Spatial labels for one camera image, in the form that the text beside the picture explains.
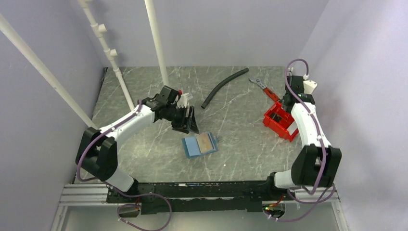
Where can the aluminium rail at front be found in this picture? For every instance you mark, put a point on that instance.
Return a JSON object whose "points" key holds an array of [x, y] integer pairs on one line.
{"points": [[100, 194]]}

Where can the blue card holder wallet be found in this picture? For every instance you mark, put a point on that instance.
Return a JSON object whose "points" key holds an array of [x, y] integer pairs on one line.
{"points": [[191, 148]]}

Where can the stack of white cards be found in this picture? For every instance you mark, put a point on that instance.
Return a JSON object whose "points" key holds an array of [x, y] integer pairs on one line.
{"points": [[292, 128]]}

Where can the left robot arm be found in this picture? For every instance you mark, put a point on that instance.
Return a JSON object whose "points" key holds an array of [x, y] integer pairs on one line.
{"points": [[99, 147]]}

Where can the red-handled adjustable wrench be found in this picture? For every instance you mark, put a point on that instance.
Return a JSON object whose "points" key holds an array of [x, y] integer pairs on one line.
{"points": [[265, 89]]}

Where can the red plastic bin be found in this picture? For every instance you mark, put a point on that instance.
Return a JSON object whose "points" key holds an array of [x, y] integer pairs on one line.
{"points": [[279, 120]]}

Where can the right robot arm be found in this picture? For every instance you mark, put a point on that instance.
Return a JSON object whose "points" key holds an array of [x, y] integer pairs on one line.
{"points": [[318, 161]]}

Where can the white PVC pipe frame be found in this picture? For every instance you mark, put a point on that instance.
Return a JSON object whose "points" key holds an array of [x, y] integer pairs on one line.
{"points": [[98, 30]]}

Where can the aluminium rail at right edge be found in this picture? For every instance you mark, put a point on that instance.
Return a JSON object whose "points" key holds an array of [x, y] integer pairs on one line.
{"points": [[289, 71]]}

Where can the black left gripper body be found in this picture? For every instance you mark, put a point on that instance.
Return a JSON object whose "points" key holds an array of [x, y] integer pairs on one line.
{"points": [[177, 116]]}

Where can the black base bar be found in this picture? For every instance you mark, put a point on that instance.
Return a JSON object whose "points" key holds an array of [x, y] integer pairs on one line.
{"points": [[160, 197]]}

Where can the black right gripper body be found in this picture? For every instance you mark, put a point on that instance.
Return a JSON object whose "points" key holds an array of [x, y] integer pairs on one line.
{"points": [[286, 94]]}

